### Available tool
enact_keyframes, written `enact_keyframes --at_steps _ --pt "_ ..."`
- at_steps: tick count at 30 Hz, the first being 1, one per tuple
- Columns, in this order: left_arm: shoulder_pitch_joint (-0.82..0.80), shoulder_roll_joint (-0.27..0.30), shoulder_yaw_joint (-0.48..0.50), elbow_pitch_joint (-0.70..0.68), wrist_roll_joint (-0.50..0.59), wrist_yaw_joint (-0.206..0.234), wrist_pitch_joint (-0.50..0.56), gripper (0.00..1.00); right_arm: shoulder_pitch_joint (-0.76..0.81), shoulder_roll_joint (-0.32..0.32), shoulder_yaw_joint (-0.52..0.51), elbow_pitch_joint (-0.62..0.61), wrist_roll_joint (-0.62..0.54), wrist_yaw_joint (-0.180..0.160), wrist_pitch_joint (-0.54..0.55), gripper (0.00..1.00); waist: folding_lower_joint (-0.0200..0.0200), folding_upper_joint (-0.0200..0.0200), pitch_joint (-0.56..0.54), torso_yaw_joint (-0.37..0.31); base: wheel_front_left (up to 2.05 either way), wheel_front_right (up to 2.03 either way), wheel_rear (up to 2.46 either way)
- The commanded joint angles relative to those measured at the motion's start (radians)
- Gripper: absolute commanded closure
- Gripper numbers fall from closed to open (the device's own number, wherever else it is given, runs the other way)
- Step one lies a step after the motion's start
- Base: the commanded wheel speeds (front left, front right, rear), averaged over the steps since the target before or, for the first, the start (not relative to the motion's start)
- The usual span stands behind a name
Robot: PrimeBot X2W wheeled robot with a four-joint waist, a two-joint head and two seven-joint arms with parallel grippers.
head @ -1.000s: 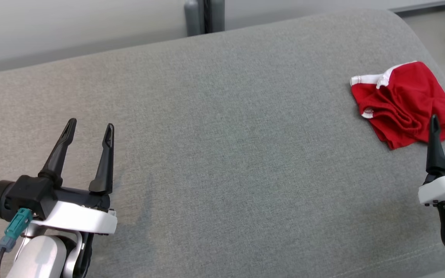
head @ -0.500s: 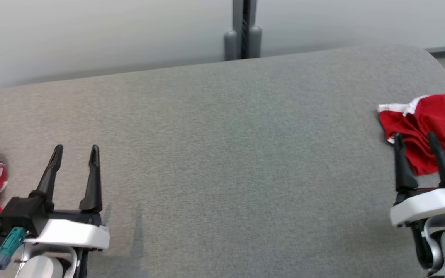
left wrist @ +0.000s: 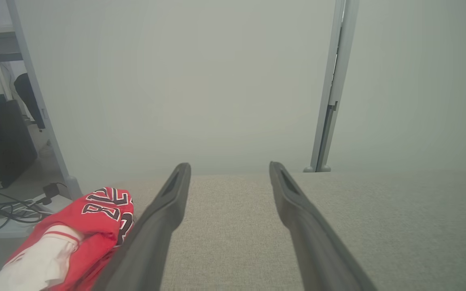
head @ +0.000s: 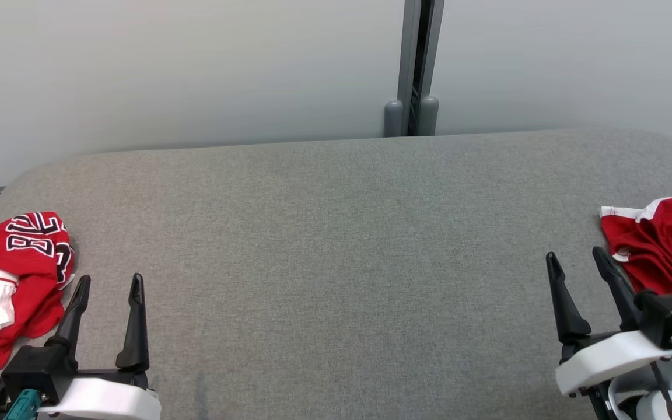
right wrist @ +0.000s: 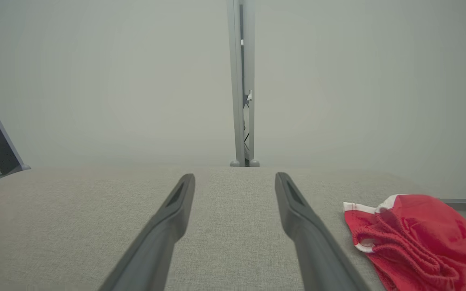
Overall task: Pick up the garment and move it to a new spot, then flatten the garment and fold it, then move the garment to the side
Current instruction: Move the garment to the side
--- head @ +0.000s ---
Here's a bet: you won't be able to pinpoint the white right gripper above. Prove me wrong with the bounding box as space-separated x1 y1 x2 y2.
546 246 672 397

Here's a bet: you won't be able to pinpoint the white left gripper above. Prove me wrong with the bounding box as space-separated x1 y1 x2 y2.
38 273 162 420

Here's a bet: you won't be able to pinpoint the red shorts with white stripe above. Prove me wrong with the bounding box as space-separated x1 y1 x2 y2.
600 197 672 307

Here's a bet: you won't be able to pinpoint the red and white jersey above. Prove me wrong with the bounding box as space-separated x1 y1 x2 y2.
0 211 75 377

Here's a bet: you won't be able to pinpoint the grey fabric sofa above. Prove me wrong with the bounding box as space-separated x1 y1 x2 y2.
0 127 672 420

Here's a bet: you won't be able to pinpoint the grey metal wall post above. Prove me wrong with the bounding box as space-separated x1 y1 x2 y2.
384 0 445 138

